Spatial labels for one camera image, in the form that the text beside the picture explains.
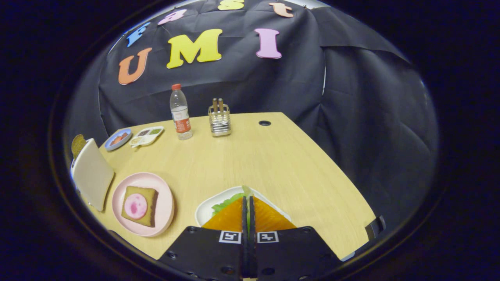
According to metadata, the white toaster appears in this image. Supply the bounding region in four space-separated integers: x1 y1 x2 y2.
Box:
70 138 114 212

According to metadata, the black table clamp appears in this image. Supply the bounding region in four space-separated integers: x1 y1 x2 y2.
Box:
365 215 387 240

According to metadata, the white divided tray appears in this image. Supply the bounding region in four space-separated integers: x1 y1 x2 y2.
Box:
129 126 164 148

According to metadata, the pink ham slice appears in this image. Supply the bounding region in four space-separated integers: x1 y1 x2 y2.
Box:
124 194 148 219

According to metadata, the square brown bread slice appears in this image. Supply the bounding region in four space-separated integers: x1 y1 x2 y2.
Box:
121 186 159 228

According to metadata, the metal wire utensil holder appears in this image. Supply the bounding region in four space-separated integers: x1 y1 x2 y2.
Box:
208 105 232 137

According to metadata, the pink round plate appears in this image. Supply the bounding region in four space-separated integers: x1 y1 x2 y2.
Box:
112 172 175 237

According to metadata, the blue round plate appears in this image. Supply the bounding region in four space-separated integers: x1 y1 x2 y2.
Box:
104 128 133 151

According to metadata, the black backdrop cloth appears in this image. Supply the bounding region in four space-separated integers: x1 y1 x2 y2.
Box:
64 0 438 235

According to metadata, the oval brown bread slice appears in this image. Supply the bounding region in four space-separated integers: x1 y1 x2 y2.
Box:
71 134 86 160

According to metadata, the clear bottle with red cap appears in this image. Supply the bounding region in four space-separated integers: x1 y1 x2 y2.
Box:
170 84 193 140

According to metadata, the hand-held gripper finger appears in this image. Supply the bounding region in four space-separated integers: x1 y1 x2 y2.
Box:
249 196 344 281
158 196 249 280

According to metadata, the white square plate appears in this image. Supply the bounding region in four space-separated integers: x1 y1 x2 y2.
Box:
195 187 291 228

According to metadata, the green lettuce leaf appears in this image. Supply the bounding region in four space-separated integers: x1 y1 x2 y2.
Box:
212 186 254 235

